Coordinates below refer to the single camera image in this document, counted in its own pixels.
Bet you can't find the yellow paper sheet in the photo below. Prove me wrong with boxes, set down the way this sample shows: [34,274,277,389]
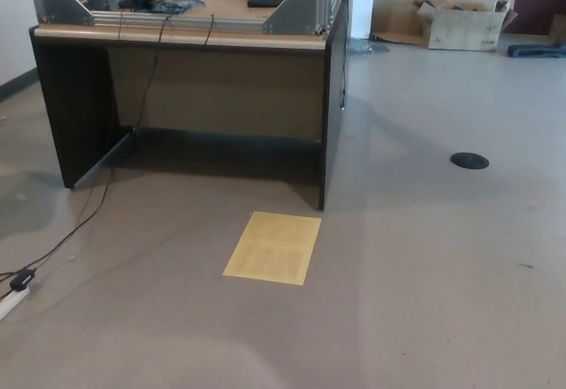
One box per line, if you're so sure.
[222,210,323,286]

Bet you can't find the dark wooden desk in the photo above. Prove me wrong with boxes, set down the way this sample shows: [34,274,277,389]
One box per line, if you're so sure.
[29,0,356,211]

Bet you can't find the flattened cardboard sheet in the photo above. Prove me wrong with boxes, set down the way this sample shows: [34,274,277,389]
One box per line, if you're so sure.
[371,17,430,45]

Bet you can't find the black round floor cover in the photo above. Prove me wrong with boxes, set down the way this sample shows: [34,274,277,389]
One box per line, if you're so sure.
[449,151,490,170]

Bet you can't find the open cardboard box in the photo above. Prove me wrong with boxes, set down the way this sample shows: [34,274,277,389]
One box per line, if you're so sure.
[415,0,518,50]

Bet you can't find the black power adapter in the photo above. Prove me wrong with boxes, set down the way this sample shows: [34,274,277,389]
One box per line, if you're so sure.
[9,268,37,291]

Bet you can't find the blue foam piece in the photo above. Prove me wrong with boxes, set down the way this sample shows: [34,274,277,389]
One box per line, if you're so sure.
[507,42,566,59]

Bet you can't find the white power strip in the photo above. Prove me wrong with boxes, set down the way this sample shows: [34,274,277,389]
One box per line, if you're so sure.
[0,286,31,319]

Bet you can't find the brown cardboard box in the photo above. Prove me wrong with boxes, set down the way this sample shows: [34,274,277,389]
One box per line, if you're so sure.
[550,13,566,45]

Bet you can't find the thin black side cable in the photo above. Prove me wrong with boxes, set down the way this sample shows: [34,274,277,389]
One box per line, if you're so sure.
[331,0,355,111]

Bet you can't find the long black power cable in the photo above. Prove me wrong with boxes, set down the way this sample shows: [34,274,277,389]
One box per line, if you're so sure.
[0,15,173,278]

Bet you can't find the aluminium profile frame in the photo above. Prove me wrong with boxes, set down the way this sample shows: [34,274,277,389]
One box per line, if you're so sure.
[26,0,355,36]

